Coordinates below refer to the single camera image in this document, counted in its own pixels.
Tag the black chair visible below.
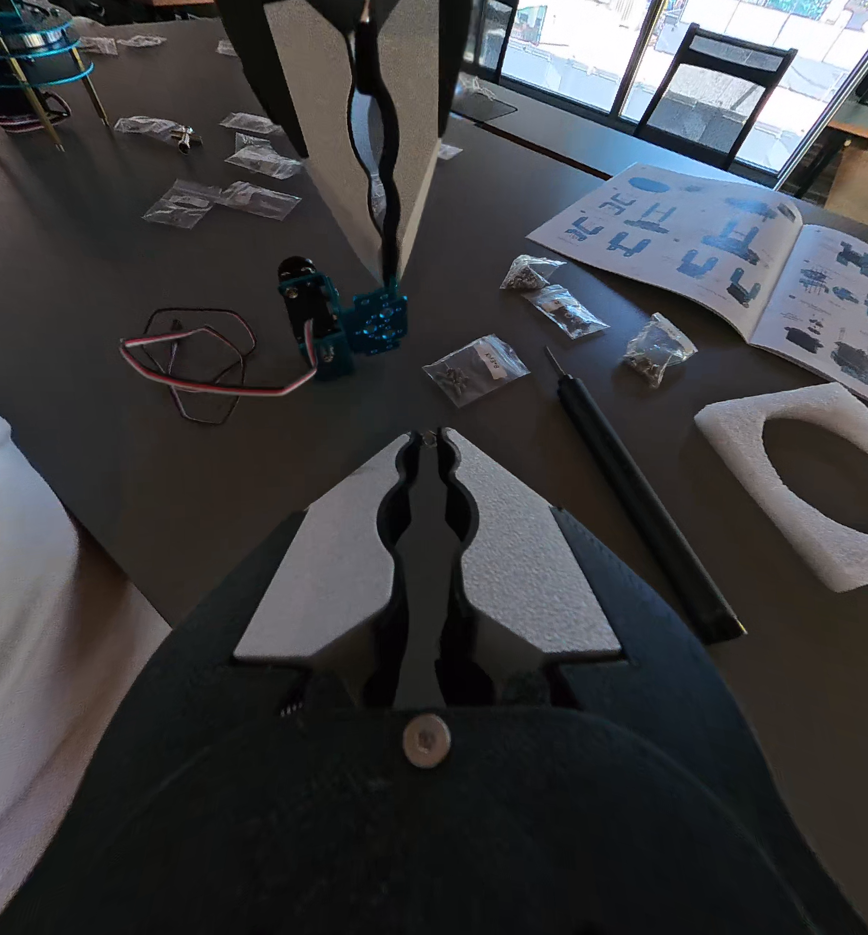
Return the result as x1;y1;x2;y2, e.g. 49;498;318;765
634;22;800;172

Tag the assembly instruction booklet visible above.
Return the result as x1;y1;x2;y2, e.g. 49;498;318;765
526;162;868;419

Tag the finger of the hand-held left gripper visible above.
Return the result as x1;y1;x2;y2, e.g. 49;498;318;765
264;0;398;287
357;0;442;286

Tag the dark grey desk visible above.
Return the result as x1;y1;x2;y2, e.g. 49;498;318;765
0;18;868;935

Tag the person's white shirt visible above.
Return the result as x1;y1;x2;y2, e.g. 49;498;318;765
0;387;175;935

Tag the red white black servo cable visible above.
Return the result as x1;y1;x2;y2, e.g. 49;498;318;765
118;307;321;426

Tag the white foam packing frame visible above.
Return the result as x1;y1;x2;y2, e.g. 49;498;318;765
694;382;868;594

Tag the clear bag with white label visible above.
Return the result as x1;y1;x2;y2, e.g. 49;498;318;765
213;180;303;222
142;179;223;232

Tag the black screwdriver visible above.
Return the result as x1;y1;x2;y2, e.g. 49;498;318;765
543;345;746;645

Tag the clear bag of silver screws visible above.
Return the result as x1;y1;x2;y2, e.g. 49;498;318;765
499;254;568;292

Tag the labelled clear bag of screws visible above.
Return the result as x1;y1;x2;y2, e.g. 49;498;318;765
423;335;532;407

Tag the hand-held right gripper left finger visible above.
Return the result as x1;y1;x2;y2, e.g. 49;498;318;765
231;431;424;708

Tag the large office window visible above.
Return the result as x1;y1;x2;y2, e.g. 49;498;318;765
470;0;868;176

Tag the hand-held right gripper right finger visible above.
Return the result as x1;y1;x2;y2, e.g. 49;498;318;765
434;427;622;708

